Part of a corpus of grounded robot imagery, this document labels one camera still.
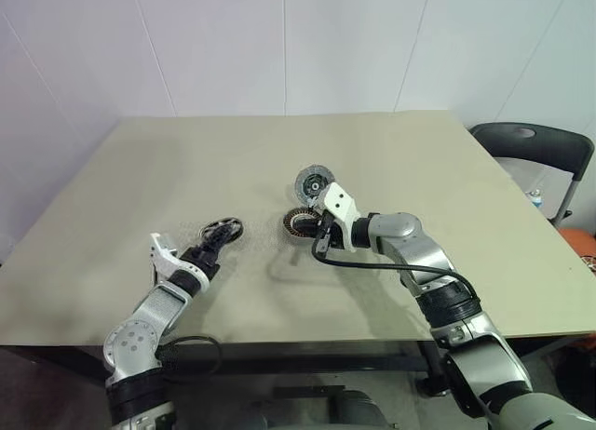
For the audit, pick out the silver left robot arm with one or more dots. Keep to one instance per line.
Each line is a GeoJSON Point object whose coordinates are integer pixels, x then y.
{"type": "Point", "coordinates": [139, 327]}

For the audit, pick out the orange round object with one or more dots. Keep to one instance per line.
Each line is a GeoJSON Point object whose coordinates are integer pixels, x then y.
{"type": "Point", "coordinates": [577, 244]}

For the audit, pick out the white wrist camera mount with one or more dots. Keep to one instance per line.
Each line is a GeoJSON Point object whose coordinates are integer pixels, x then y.
{"type": "Point", "coordinates": [341, 203]}
{"type": "Point", "coordinates": [163, 255]}

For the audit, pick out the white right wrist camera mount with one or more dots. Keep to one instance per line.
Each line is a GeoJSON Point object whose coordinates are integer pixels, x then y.
{"type": "Point", "coordinates": [341, 203]}

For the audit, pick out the black table frame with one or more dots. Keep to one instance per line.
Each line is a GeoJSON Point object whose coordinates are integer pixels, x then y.
{"type": "Point", "coordinates": [279, 361]}

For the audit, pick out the black spoked rotor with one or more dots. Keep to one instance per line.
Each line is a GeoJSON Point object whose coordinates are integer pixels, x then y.
{"type": "Point", "coordinates": [235, 224]}

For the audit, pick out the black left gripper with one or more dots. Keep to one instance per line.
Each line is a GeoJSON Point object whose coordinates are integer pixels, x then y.
{"type": "Point", "coordinates": [200, 260]}

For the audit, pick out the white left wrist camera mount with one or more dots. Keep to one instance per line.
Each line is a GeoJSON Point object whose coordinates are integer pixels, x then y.
{"type": "Point", "coordinates": [163, 255]}

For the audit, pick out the black folding chair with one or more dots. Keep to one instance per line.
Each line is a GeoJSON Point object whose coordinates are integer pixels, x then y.
{"type": "Point", "coordinates": [549, 146]}

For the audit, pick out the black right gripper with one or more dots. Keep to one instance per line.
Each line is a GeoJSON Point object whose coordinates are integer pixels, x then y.
{"type": "Point", "coordinates": [328, 237]}

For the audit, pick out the small clear bottle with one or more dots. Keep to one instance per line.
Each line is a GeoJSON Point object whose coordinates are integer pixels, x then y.
{"type": "Point", "coordinates": [535, 198]}

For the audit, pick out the grey round motor lid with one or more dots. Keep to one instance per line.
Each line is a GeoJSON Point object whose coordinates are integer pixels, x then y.
{"type": "Point", "coordinates": [311, 184]}

